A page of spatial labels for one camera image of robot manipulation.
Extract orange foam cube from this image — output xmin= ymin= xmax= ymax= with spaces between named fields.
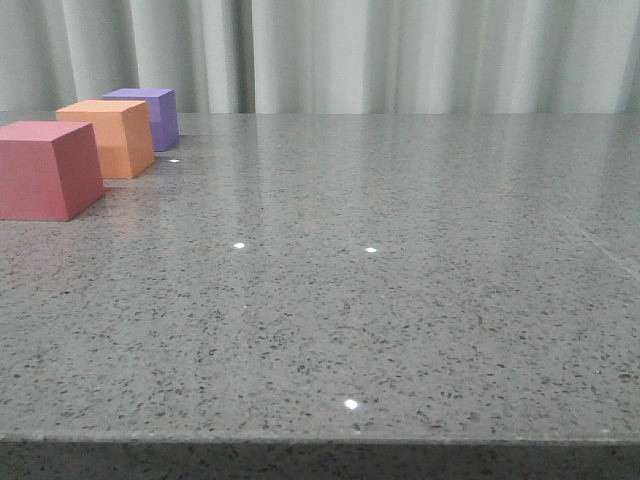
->
xmin=56 ymin=100 xmax=155 ymax=179

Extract pale green curtain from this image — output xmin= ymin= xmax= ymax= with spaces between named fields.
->
xmin=1 ymin=1 xmax=639 ymax=114

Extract purple foam cube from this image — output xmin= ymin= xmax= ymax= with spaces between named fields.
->
xmin=102 ymin=88 xmax=179 ymax=151

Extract pink foam cube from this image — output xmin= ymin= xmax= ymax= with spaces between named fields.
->
xmin=1 ymin=121 xmax=104 ymax=221

